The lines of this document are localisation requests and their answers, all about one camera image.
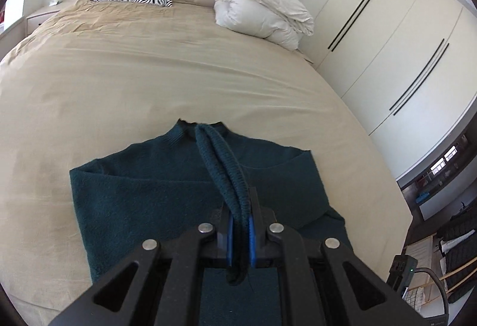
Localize white wardrobe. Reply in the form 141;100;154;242
300;0;477;181

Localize black clothes on rack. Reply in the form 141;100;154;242
435;201;477;304

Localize beige bed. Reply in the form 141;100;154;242
0;0;414;326

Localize folded white duvet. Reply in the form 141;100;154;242
214;0;315;51

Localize black cable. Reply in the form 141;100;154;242
411;266;448;316

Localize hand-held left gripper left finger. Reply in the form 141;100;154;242
48;201;235;326

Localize black power strip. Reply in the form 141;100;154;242
386;254;417;298

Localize dark teal knit sweater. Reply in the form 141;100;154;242
69;119;354;326

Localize white bedside table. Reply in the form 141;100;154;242
25;4;61;35

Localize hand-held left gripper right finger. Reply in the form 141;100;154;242
247;186;429;326

